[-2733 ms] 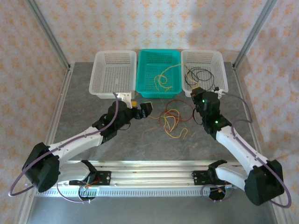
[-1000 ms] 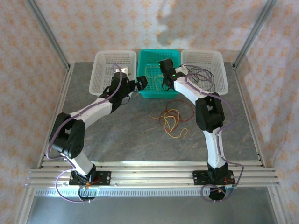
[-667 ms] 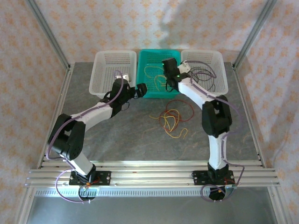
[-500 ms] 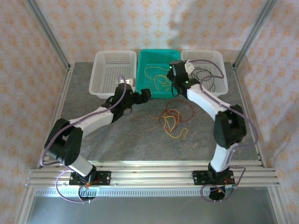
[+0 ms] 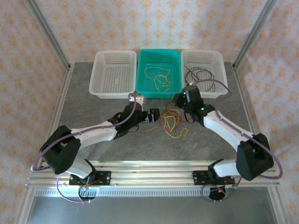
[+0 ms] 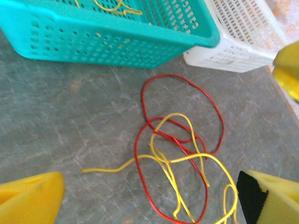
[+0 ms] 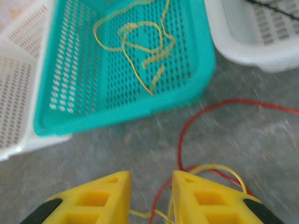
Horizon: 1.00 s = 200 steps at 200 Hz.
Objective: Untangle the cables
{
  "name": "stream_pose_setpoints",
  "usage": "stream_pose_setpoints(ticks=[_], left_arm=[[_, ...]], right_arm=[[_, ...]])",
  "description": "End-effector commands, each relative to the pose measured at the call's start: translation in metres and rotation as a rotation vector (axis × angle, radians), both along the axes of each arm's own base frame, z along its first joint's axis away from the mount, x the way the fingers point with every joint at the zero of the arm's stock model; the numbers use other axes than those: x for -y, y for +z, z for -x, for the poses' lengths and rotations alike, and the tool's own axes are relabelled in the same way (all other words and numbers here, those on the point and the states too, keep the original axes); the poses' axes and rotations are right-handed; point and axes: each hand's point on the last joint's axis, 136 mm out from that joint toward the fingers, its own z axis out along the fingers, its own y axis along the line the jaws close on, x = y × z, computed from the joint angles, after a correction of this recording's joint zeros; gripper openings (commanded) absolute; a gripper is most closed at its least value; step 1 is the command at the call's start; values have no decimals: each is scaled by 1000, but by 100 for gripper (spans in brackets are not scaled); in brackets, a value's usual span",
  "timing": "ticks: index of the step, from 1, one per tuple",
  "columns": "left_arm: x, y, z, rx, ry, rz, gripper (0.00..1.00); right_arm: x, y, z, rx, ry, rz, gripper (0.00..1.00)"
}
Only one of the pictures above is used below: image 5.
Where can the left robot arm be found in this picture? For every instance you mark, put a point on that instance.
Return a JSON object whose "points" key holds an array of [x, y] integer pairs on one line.
{"points": [[98, 135]]}

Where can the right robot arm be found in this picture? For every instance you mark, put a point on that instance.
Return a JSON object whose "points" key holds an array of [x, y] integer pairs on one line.
{"points": [[224, 130]]}

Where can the teal perforated plastic basket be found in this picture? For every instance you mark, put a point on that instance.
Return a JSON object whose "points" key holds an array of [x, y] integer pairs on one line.
{"points": [[163, 58]]}

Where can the white perforated plastic basket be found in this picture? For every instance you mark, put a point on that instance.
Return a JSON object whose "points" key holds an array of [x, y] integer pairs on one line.
{"points": [[112, 70], [203, 58]]}

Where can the aluminium frame side rail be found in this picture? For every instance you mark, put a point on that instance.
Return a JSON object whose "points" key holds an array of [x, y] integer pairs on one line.
{"points": [[60, 105], [241, 93]]}

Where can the aluminium frame cross rails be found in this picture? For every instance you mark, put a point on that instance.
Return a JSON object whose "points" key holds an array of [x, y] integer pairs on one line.
{"points": [[151, 177]]}

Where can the aluminium frame post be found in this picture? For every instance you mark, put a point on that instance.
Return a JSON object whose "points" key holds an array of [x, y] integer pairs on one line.
{"points": [[46, 30], [254, 32]]}

